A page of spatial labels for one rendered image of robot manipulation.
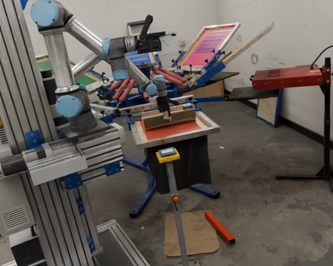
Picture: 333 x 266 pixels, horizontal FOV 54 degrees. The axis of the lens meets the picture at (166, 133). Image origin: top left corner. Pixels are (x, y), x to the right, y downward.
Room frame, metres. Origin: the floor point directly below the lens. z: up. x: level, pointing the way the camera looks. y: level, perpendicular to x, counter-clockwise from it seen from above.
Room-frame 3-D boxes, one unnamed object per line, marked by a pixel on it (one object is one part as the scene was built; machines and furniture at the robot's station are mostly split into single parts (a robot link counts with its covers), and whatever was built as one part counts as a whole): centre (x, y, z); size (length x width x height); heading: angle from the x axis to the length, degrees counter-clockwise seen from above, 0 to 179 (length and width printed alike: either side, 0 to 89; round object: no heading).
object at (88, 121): (1.72, 0.44, 1.31); 0.15 x 0.15 x 0.10
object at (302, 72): (2.99, -1.19, 1.06); 0.61 x 0.46 x 0.12; 68
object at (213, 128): (2.48, -0.02, 0.97); 0.79 x 0.58 x 0.04; 8
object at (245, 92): (3.27, -0.50, 0.91); 1.34 x 0.40 x 0.08; 68
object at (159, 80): (2.44, -0.01, 1.30); 0.09 x 0.08 x 0.11; 101
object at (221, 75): (3.93, -0.40, 0.91); 1.34 x 0.40 x 0.08; 128
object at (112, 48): (1.59, 0.17, 1.65); 0.11 x 0.08 x 0.09; 90
